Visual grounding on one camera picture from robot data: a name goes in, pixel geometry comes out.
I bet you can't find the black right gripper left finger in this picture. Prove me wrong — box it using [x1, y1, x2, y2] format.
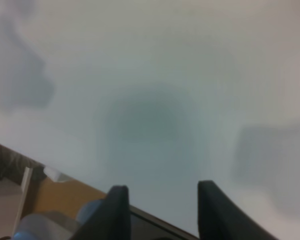
[72, 185, 130, 240]

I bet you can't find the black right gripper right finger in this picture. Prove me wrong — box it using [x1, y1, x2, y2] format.
[197, 180, 276, 240]

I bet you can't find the white table leg frame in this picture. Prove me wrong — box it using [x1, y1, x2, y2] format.
[12, 167, 33, 235]

